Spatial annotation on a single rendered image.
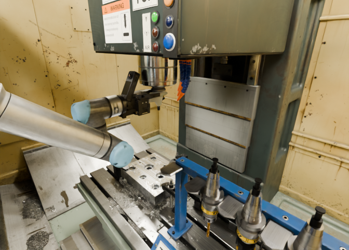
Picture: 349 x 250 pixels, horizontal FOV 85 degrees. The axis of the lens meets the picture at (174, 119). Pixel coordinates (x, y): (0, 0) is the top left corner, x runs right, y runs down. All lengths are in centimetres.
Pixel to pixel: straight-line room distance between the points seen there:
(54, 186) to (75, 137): 109
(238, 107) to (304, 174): 69
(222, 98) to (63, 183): 120
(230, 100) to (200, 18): 69
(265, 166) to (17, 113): 108
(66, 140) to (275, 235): 51
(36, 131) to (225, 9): 51
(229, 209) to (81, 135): 41
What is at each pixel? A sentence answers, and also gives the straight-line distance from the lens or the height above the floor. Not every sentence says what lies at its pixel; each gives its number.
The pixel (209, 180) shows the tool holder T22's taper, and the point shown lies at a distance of 53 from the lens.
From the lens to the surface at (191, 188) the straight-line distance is 58.
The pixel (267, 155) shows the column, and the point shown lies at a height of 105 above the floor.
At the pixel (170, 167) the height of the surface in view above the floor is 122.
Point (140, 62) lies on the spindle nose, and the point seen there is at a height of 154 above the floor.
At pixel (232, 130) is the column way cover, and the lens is 115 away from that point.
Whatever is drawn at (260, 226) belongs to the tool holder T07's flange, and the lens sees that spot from 52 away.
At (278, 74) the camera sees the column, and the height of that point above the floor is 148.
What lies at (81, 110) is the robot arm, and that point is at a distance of 65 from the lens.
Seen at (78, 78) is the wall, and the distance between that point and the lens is 173.
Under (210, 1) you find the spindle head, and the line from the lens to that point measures 51.
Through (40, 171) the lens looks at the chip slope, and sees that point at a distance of 167.
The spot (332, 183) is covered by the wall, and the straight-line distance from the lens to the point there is 154.
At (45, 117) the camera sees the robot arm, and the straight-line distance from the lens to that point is 49.
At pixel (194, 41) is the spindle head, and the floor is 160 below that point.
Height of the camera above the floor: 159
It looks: 20 degrees down
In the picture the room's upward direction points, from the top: 1 degrees clockwise
